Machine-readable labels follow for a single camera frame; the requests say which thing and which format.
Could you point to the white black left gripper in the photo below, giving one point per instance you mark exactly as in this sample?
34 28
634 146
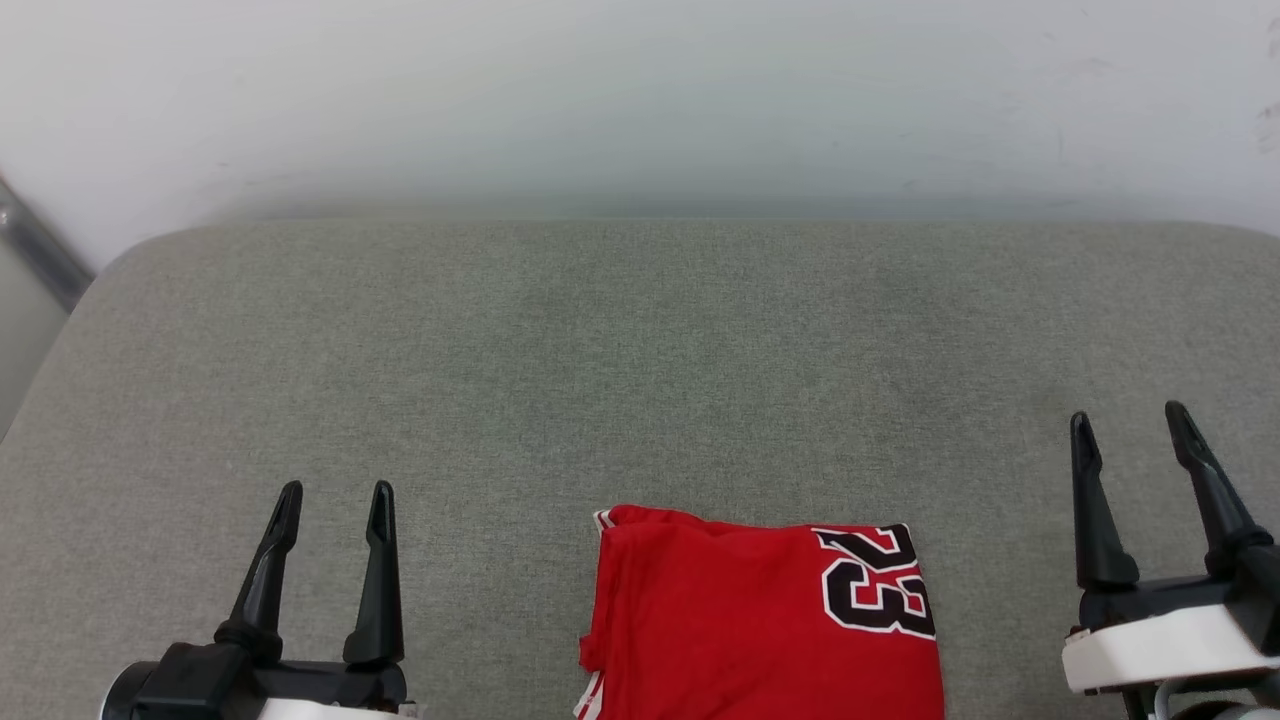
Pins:
300 692

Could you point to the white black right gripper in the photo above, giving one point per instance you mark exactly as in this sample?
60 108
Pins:
1170 640

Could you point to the red and white basketball jersey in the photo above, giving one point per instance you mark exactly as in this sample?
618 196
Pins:
740 620

